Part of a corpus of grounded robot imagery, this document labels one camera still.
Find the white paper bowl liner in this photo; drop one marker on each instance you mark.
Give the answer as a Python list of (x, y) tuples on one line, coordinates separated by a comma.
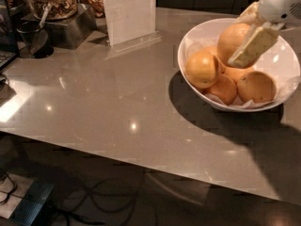
[(196, 44)]

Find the large orange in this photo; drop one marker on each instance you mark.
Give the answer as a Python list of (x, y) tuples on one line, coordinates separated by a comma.
[(230, 40)]

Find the glass jar of nuts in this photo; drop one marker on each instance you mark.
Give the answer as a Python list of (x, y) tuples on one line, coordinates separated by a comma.
[(58, 9)]

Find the metal dispenser base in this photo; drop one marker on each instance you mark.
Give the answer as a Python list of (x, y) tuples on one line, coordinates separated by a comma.
[(71, 32)]

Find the right orange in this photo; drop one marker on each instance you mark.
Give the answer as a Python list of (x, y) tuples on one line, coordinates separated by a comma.
[(257, 86)]

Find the bottom middle orange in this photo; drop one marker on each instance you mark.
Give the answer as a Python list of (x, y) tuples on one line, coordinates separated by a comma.
[(224, 89)]

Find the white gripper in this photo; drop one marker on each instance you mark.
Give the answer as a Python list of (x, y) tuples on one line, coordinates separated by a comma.
[(279, 8)]

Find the metal scoop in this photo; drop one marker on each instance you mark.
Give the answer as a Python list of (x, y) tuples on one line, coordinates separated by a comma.
[(46, 10)]

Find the white acrylic sign stand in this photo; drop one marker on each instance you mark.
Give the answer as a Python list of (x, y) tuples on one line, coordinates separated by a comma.
[(130, 23)]

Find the nut container at back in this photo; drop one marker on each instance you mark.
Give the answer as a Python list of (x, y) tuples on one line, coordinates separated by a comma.
[(97, 5)]

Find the dark floor box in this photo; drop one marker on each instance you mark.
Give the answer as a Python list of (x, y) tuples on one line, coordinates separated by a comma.
[(32, 202)]

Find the left orange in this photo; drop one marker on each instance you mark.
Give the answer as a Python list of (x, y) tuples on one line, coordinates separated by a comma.
[(202, 69)]

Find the white ceramic bowl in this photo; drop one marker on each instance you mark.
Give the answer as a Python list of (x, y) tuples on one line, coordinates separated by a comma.
[(282, 60)]

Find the black cup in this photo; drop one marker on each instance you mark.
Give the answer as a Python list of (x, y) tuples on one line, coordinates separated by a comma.
[(36, 39)]

